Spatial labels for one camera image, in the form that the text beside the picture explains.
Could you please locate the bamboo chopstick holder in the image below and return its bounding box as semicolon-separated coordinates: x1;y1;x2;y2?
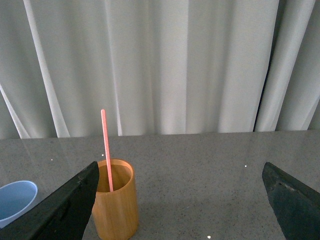
92;159;139;240

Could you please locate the blue plastic cup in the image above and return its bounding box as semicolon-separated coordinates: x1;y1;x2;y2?
0;180;39;229

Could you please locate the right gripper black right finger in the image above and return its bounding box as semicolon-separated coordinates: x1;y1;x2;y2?
262;162;320;240

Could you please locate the white pleated curtain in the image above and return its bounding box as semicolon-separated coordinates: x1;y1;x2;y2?
0;0;320;139

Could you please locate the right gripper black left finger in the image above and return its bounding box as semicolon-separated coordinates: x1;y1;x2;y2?
0;161;100;240

